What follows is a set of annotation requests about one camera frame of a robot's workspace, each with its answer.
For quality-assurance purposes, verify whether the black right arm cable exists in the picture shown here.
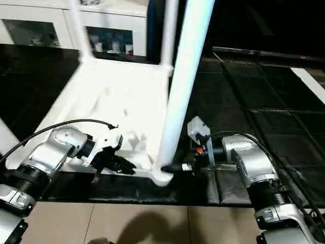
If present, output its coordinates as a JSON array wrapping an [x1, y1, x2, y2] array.
[[206, 131, 325, 234]]

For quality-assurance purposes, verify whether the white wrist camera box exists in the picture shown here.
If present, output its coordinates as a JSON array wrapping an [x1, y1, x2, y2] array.
[[85, 128, 123, 166], [187, 117, 211, 145]]

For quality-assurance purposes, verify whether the white plastic table top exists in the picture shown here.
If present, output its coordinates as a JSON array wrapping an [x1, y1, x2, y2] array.
[[5, 56, 176, 186]]

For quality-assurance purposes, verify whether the glossy black long bar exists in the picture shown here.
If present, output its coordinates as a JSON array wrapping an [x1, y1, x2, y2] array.
[[213, 47, 325, 62]]

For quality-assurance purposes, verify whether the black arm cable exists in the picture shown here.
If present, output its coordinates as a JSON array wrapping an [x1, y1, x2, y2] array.
[[0, 119, 117, 163], [206, 131, 325, 234]]

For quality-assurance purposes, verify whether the white cabinet with glass doors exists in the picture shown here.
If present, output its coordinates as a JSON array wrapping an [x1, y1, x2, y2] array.
[[0, 0, 149, 56]]

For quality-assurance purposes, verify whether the black work mat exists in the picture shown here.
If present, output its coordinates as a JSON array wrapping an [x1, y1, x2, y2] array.
[[0, 45, 325, 209]]

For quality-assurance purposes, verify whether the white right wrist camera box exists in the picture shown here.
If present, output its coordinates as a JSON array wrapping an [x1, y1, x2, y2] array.
[[187, 117, 211, 145]]

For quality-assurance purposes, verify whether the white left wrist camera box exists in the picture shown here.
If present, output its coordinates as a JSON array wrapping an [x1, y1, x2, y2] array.
[[85, 128, 123, 166]]

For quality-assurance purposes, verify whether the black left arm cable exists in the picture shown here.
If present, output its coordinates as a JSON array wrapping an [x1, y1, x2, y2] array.
[[0, 119, 117, 163]]

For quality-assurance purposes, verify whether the black cabinet with orange label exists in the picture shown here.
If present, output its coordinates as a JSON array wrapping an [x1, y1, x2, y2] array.
[[146, 0, 325, 59]]

